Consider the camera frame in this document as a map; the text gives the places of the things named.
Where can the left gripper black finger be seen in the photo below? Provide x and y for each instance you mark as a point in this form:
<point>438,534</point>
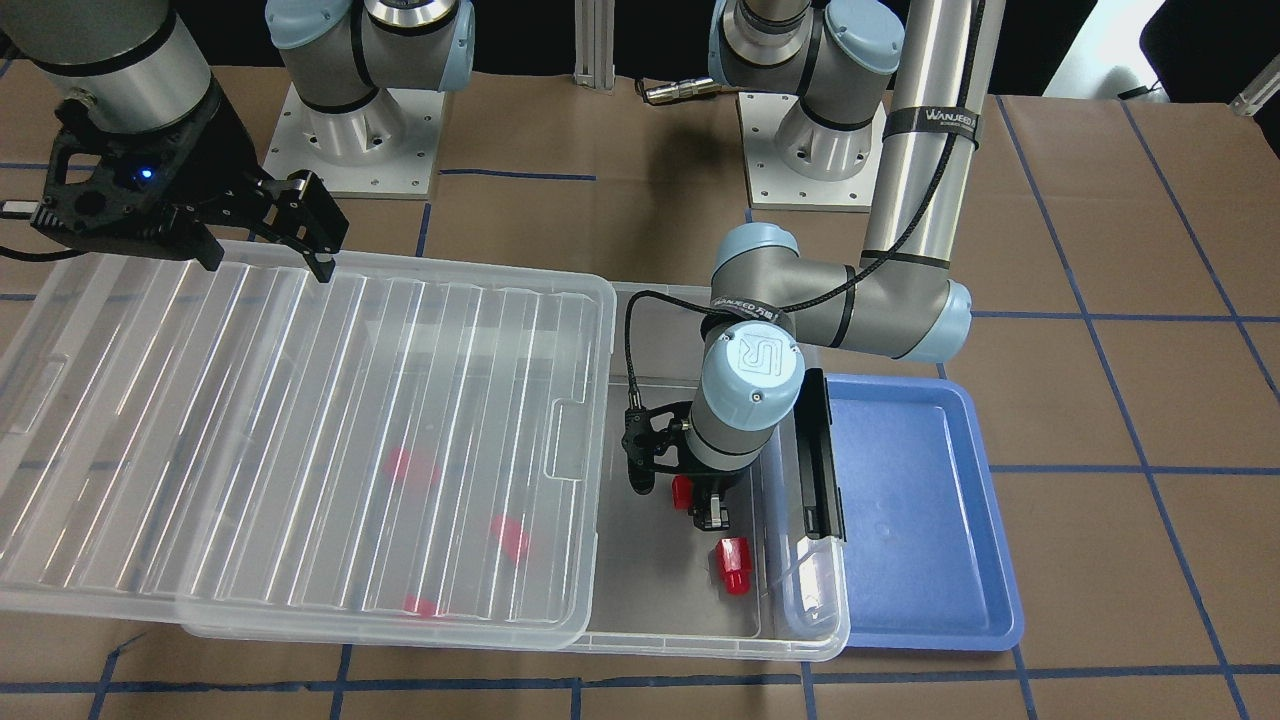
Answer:
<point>697,510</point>
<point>717,518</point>

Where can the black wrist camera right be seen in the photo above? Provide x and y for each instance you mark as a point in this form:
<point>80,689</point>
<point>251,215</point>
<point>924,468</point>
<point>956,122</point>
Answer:
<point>97,190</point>

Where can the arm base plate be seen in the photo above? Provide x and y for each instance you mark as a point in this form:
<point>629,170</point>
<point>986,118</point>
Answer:
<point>387,150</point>
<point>794,164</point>

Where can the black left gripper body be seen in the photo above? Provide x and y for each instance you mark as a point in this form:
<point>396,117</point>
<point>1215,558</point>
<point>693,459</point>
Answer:
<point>716,484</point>

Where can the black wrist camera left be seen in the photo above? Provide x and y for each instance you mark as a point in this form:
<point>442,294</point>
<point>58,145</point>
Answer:
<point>654,443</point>

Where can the red block front edge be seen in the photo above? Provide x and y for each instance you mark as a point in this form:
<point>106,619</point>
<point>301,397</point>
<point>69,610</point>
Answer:
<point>421,607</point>

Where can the red block front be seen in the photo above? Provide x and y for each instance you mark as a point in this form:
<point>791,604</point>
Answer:
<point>733,562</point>

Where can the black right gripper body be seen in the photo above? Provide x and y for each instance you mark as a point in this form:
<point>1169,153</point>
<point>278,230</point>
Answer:
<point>228,142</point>

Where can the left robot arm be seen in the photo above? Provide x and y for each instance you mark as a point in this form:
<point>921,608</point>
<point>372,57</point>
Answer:
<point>858,73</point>

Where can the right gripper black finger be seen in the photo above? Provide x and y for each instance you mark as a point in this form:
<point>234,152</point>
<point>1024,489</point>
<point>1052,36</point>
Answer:
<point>307,220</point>
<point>203,247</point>

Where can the red block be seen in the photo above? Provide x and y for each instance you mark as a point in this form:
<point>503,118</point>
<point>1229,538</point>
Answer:
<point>682,491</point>
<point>733,562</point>
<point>513,539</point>
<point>407,470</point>

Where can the metal connector plug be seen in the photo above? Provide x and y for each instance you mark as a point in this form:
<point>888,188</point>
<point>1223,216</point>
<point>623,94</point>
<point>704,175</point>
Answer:
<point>679,91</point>

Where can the blue plastic tray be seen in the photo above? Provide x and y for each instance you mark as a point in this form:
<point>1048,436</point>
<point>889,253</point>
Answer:
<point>927,561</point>

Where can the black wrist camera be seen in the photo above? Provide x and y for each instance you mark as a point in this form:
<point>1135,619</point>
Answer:
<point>97,190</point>
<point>654,443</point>

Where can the clear plastic box lid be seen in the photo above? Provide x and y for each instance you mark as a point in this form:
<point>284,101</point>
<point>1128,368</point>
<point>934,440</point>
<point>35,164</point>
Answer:
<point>119,391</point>

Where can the black box latch handle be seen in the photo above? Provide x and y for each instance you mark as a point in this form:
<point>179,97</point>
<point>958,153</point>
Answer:
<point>821,506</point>

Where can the aluminium frame post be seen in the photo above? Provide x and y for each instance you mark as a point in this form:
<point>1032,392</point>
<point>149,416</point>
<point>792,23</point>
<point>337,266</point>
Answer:
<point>593,33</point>

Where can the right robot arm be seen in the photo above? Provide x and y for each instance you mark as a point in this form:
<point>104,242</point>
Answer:
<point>141,67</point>

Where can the clear plastic storage box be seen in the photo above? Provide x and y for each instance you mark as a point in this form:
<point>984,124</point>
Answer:
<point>467,465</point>

